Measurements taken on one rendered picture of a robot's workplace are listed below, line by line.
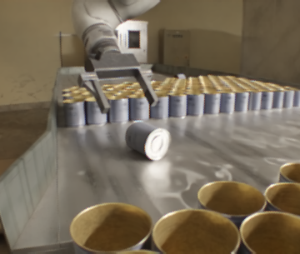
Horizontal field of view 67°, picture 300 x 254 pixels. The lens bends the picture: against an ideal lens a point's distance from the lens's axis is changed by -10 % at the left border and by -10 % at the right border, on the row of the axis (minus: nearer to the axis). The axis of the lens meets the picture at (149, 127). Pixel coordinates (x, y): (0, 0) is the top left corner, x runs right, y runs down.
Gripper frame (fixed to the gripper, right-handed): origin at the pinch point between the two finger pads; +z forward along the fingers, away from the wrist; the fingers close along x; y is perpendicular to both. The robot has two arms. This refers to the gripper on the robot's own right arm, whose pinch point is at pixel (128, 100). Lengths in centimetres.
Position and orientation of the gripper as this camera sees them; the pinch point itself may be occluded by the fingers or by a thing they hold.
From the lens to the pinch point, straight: 59.7
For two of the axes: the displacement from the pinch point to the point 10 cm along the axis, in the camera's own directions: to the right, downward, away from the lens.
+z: 4.2, 8.4, -3.4
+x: 8.0, -1.7, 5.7
